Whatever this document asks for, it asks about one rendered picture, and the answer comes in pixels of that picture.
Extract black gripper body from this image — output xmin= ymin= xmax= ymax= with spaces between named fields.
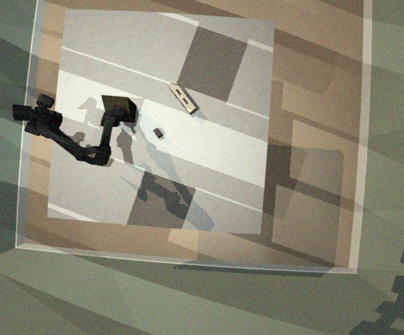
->
xmin=25 ymin=94 xmax=54 ymax=136

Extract black two-prong plug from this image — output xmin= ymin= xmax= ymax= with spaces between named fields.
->
xmin=153 ymin=128 xmax=163 ymax=138

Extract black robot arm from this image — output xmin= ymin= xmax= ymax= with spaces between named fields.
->
xmin=13 ymin=105 xmax=127 ymax=165

